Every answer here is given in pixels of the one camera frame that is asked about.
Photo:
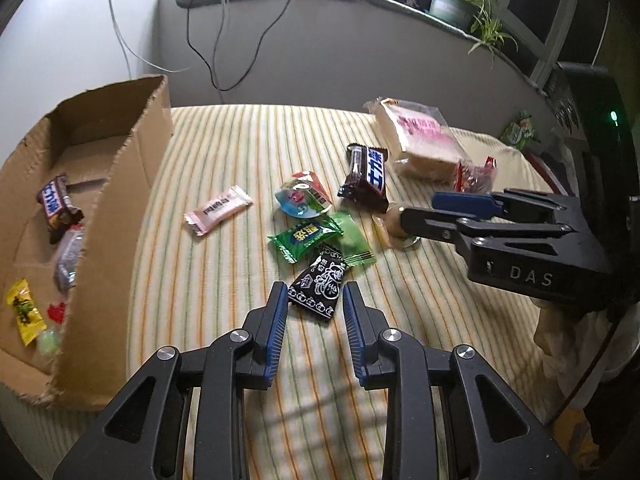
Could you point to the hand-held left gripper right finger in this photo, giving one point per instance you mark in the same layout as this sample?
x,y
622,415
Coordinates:
x,y
352,330

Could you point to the dark green snack packet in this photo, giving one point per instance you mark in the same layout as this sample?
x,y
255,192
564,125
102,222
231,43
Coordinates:
x,y
302,237

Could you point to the brown chocolate bar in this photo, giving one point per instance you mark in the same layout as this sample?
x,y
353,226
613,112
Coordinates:
x,y
367,172
52,200

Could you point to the red candy packet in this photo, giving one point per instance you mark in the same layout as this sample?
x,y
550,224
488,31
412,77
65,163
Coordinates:
x,y
472,175

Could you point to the black white-printed snack packet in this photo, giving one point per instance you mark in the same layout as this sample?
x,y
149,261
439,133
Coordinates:
x,y
320,280

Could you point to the packet of sliced bread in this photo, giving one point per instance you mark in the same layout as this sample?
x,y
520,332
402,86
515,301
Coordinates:
x,y
420,140

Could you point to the striped blanket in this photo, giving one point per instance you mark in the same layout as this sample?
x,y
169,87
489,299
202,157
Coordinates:
x,y
225,135

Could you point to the light green snack packet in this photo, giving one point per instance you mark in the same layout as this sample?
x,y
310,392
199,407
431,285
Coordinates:
x,y
357,245

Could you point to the clear grey snack packet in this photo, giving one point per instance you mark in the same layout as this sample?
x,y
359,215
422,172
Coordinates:
x,y
67,260

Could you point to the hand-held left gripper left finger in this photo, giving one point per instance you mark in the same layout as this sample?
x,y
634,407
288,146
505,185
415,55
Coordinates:
x,y
277,330

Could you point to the potted spider plant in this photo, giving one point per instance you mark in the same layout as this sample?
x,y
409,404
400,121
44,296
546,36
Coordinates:
x,y
452,7

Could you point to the green and white packet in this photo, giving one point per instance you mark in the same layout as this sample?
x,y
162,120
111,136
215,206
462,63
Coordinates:
x,y
520,130

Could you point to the small green candy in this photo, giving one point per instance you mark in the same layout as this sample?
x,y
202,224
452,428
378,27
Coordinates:
x,y
48,342

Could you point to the cardboard box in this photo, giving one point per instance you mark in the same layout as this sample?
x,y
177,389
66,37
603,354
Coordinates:
x,y
115,240

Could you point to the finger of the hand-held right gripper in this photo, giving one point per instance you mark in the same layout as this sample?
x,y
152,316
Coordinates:
x,y
430,222
460,202

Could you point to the yellow candy packet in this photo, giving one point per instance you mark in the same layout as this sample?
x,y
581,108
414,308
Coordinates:
x,y
22,310

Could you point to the small red candy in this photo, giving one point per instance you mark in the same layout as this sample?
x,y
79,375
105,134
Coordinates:
x,y
56,312

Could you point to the pink snack bar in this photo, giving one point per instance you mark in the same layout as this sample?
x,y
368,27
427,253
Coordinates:
x,y
217,208

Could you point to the blue jelly cup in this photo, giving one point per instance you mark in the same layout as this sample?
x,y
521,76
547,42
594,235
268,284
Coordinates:
x,y
300,200

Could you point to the round brown pastry packet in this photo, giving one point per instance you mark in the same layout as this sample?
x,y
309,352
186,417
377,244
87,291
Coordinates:
x,y
392,220

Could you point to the person's right forearm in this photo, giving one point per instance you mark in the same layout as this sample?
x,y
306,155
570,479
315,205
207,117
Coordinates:
x,y
555,330

